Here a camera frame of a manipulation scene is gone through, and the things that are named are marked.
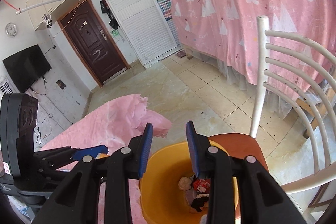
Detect orange trash bucket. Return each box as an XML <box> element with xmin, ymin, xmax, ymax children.
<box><xmin>139</xmin><ymin>140</ymin><xmax>240</xmax><ymax>224</ymax></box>

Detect red white snack bag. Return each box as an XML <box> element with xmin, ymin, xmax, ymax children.
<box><xmin>191</xmin><ymin>178</ymin><xmax>211</xmax><ymax>194</ymax></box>

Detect black wrapper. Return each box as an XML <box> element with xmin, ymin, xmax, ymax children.
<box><xmin>191</xmin><ymin>194</ymin><xmax>210</xmax><ymax>212</ymax></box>

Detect pink bed sheet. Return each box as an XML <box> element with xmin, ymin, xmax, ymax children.
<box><xmin>42</xmin><ymin>94</ymin><xmax>171</xmax><ymax>223</ymax></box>

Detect eye chart poster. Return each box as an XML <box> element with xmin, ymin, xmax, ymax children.
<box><xmin>0</xmin><ymin>77</ymin><xmax>13</xmax><ymax>96</ymax></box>

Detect dark brown door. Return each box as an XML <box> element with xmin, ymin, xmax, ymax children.
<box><xmin>58</xmin><ymin>0</ymin><xmax>130</xmax><ymax>87</ymax></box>

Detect white metal chair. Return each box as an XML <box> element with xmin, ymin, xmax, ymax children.
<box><xmin>207</xmin><ymin>15</ymin><xmax>336</xmax><ymax>224</ymax></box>

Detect white louvered wardrobe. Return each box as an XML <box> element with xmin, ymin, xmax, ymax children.
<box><xmin>106</xmin><ymin>0</ymin><xmax>181</xmax><ymax>68</ymax></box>

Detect small maroon floor mat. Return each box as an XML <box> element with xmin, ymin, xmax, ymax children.
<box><xmin>175</xmin><ymin>51</ymin><xmax>186</xmax><ymax>58</ymax></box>

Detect black hanging bags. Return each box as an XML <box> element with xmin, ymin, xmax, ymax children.
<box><xmin>100</xmin><ymin>0</ymin><xmax>119</xmax><ymax>30</ymax></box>

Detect white overhead rod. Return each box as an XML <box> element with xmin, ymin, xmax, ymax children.
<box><xmin>15</xmin><ymin>0</ymin><xmax>65</xmax><ymax>15</ymax></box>

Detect pink tree-print curtain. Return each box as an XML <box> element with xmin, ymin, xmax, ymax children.
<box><xmin>172</xmin><ymin>0</ymin><xmax>335</xmax><ymax>93</ymax></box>

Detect black wall television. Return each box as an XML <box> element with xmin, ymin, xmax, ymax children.
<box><xmin>2</xmin><ymin>45</ymin><xmax>52</xmax><ymax>93</ymax></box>

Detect white security camera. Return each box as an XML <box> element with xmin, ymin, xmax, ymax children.
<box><xmin>43</xmin><ymin>14</ymin><xmax>52</xmax><ymax>28</ymax></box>

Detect round wall clock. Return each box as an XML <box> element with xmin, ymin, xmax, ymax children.
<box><xmin>5</xmin><ymin>22</ymin><xmax>18</xmax><ymax>37</ymax></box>

